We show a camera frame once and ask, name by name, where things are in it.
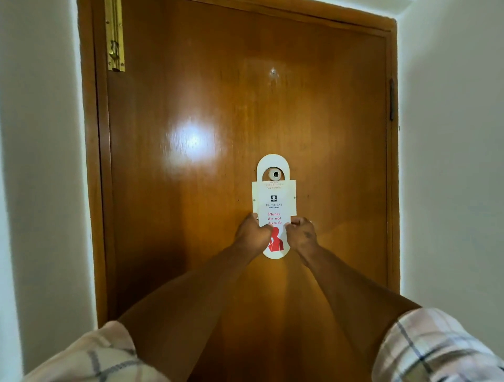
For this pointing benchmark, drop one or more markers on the brown wooden door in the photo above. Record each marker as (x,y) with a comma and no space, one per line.
(220,137)

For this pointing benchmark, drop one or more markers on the plaid shirt sleeve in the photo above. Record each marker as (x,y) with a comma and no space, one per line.
(98,358)
(433,346)

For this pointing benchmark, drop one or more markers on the dark door hinge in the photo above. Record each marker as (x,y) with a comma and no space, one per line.
(391,99)

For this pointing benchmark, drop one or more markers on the brown wooden door frame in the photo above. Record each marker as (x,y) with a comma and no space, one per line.
(98,177)

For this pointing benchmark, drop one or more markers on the person's left hand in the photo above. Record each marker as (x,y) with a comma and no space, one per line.
(252,235)

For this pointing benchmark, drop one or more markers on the brass door bolt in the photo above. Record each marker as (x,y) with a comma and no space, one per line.
(114,35)

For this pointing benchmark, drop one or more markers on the person's left thumb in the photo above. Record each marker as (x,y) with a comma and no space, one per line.
(265,233)

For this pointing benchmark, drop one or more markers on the plaid shirt right sleeve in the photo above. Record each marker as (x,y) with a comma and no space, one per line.
(433,346)

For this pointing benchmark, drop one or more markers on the person's right forearm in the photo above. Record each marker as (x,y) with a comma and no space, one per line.
(354,299)

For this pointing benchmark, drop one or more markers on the white door hanger sign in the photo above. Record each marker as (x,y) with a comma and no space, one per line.
(274,196)

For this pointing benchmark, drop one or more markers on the person's right thumb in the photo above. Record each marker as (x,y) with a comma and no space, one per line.
(290,228)

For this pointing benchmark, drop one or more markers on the door peephole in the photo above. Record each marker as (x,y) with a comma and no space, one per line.
(275,173)

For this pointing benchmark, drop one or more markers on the person's left forearm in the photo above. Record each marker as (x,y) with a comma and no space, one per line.
(185,307)

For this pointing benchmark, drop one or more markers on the person's right hand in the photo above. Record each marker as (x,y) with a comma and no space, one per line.
(302,236)

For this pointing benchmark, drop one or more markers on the plaid shirt left sleeve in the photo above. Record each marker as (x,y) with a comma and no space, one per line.
(98,358)

